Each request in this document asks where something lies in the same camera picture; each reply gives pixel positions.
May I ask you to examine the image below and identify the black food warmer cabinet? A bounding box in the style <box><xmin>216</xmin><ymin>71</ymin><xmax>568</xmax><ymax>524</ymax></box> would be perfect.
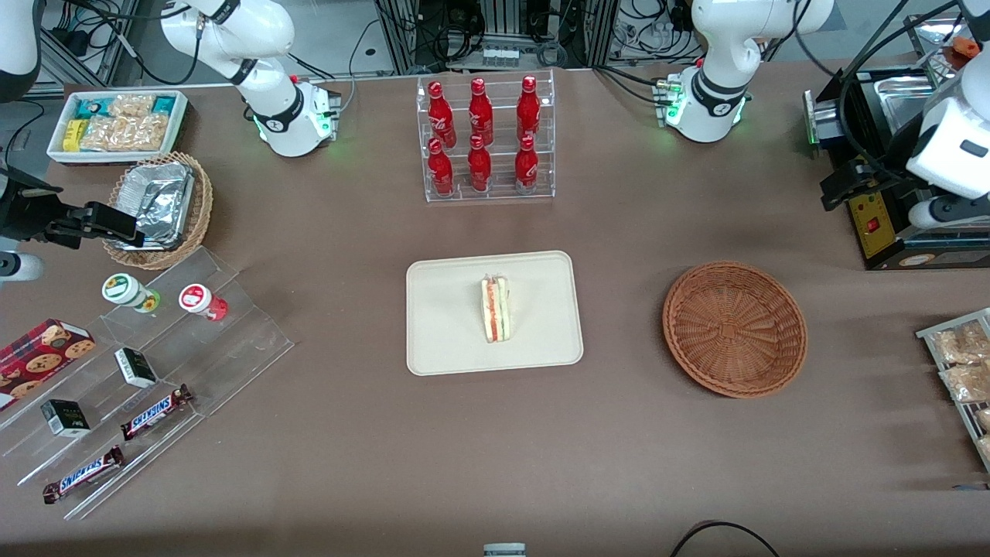
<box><xmin>803</xmin><ymin>12</ymin><xmax>990</xmax><ymax>272</ymax></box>

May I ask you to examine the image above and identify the snickers bar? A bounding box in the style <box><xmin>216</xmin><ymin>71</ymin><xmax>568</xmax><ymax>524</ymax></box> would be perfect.
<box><xmin>120</xmin><ymin>384</ymin><xmax>194</xmax><ymax>442</ymax></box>
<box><xmin>43</xmin><ymin>446</ymin><xmax>125</xmax><ymax>504</ymax></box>

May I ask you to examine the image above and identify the triangle sandwich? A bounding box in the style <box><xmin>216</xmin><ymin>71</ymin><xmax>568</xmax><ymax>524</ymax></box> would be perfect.
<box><xmin>480</xmin><ymin>272</ymin><xmax>511</xmax><ymax>343</ymax></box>

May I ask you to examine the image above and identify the red lid cup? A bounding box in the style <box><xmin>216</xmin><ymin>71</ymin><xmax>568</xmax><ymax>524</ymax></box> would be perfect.
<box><xmin>179</xmin><ymin>284</ymin><xmax>228</xmax><ymax>322</ymax></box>

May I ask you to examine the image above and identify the black cable on table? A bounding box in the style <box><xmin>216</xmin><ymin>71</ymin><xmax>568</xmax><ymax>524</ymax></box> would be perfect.
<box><xmin>670</xmin><ymin>521</ymin><xmax>782</xmax><ymax>557</ymax></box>

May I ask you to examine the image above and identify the red cola bottle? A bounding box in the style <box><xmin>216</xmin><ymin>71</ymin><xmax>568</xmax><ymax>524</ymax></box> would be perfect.
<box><xmin>428</xmin><ymin>80</ymin><xmax>457</xmax><ymax>148</ymax></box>
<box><xmin>517</xmin><ymin>75</ymin><xmax>541</xmax><ymax>142</ymax></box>
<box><xmin>514</xmin><ymin>135</ymin><xmax>539</xmax><ymax>190</ymax></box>
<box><xmin>428</xmin><ymin>138</ymin><xmax>455</xmax><ymax>196</ymax></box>
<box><xmin>467</xmin><ymin>134</ymin><xmax>492</xmax><ymax>193</ymax></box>
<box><xmin>469</xmin><ymin>77</ymin><xmax>493</xmax><ymax>146</ymax></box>

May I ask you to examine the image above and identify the white snack bin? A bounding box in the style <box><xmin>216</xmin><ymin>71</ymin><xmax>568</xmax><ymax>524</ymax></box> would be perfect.
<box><xmin>46</xmin><ymin>90</ymin><xmax>189</xmax><ymax>166</ymax></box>

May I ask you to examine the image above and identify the clear acrylic step display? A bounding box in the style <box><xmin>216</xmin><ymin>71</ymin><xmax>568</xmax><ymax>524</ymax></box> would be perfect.
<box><xmin>0</xmin><ymin>246</ymin><xmax>295</xmax><ymax>521</ymax></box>

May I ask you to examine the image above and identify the large clear nut bag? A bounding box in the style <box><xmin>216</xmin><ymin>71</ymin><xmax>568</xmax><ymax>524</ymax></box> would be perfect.
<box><xmin>81</xmin><ymin>114</ymin><xmax>169</xmax><ymax>152</ymax></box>

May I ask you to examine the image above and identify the steel warmer pan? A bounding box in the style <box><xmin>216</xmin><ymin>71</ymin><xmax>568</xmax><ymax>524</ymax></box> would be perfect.
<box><xmin>874</xmin><ymin>73</ymin><xmax>964</xmax><ymax>148</ymax></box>

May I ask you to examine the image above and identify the tray of packaged snacks right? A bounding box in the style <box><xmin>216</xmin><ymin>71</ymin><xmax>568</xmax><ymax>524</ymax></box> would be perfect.
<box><xmin>917</xmin><ymin>308</ymin><xmax>990</xmax><ymax>473</ymax></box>

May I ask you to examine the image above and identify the round brown wicker basket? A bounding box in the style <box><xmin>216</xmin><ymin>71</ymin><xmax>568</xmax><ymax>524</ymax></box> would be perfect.
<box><xmin>662</xmin><ymin>261</ymin><xmax>808</xmax><ymax>399</ymax></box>

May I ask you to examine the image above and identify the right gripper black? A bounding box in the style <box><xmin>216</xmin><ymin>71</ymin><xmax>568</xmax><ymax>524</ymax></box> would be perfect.
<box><xmin>0</xmin><ymin>166</ymin><xmax>146</xmax><ymax>248</ymax></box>

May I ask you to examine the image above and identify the clear acrylic bottle rack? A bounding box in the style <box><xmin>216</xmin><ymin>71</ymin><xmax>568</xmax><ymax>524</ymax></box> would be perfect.
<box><xmin>415</xmin><ymin>69</ymin><xmax>556</xmax><ymax>204</ymax></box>

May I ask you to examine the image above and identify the aluminium foil container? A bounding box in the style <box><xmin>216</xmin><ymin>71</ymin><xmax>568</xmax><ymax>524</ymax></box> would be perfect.
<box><xmin>114</xmin><ymin>162</ymin><xmax>194</xmax><ymax>250</ymax></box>

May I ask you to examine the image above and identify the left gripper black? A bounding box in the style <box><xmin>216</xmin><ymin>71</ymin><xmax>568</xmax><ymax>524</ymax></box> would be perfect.
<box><xmin>821</xmin><ymin>128</ymin><xmax>920</xmax><ymax>211</ymax></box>

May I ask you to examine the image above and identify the green lid cup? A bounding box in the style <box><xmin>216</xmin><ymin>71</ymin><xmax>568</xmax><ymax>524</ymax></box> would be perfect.
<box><xmin>101</xmin><ymin>273</ymin><xmax>161</xmax><ymax>313</ymax></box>

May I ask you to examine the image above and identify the small clear nut bag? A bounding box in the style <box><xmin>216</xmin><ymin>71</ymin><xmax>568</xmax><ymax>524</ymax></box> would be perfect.
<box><xmin>108</xmin><ymin>94</ymin><xmax>155</xmax><ymax>118</ymax></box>

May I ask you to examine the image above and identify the cream plastic tray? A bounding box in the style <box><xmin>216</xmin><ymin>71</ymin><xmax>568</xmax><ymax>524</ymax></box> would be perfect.
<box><xmin>406</xmin><ymin>250</ymin><xmax>584</xmax><ymax>377</ymax></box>

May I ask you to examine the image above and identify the small tan wicker basket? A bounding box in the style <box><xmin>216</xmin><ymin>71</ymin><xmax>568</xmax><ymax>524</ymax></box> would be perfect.
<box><xmin>102</xmin><ymin>152</ymin><xmax>213</xmax><ymax>271</ymax></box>

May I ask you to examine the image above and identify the red cookie box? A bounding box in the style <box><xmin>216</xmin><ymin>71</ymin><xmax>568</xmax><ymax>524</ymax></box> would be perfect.
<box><xmin>0</xmin><ymin>319</ymin><xmax>97</xmax><ymax>411</ymax></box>

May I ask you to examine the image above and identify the small black box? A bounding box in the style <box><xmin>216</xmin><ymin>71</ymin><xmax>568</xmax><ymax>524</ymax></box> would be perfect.
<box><xmin>114</xmin><ymin>347</ymin><xmax>159</xmax><ymax>389</ymax></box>
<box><xmin>40</xmin><ymin>399</ymin><xmax>91</xmax><ymax>439</ymax></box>

